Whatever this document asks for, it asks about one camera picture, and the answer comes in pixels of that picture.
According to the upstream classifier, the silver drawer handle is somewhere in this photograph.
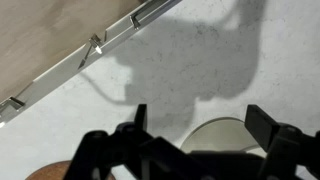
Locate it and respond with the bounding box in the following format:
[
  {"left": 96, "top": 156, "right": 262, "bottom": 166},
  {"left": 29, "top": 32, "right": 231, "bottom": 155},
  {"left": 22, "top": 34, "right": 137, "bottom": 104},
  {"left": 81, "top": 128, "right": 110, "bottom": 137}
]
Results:
[
  {"left": 0, "top": 95, "right": 26, "bottom": 113},
  {"left": 129, "top": 0, "right": 171, "bottom": 31}
]

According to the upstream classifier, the cream saucepan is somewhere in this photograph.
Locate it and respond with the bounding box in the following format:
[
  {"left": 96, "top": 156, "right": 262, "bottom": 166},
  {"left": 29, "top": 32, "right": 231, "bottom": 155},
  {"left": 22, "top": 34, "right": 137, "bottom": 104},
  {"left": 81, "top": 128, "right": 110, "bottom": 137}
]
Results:
[{"left": 179, "top": 116, "right": 268, "bottom": 159}]

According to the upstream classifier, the round wooden trivet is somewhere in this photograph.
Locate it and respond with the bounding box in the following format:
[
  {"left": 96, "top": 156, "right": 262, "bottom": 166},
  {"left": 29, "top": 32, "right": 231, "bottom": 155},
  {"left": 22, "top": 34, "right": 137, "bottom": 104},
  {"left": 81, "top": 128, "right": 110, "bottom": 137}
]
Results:
[{"left": 24, "top": 159, "right": 116, "bottom": 180}]

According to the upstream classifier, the silver lower door handle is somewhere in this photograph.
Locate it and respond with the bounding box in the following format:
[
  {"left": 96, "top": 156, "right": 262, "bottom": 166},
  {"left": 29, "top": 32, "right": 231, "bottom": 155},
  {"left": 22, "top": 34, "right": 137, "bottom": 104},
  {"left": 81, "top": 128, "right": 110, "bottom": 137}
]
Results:
[{"left": 78, "top": 33, "right": 104, "bottom": 70}]

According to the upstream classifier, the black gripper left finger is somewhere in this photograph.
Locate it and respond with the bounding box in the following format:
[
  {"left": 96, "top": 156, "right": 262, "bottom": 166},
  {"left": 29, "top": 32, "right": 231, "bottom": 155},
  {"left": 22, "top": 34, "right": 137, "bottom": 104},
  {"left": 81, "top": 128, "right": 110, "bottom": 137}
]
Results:
[{"left": 63, "top": 104, "right": 201, "bottom": 180}]

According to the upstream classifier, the white drawer front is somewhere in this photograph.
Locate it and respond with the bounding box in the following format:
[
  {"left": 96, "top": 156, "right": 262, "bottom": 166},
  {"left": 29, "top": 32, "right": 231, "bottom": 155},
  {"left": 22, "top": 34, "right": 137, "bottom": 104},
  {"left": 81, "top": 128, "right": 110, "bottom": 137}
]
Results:
[
  {"left": 0, "top": 31, "right": 108, "bottom": 129},
  {"left": 104, "top": 0, "right": 184, "bottom": 43}
]

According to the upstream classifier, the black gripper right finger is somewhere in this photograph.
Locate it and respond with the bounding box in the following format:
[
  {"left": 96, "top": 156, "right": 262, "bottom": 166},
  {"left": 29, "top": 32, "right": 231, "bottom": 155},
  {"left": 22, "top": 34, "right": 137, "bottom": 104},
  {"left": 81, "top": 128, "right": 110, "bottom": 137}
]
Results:
[{"left": 244, "top": 104, "right": 320, "bottom": 180}]

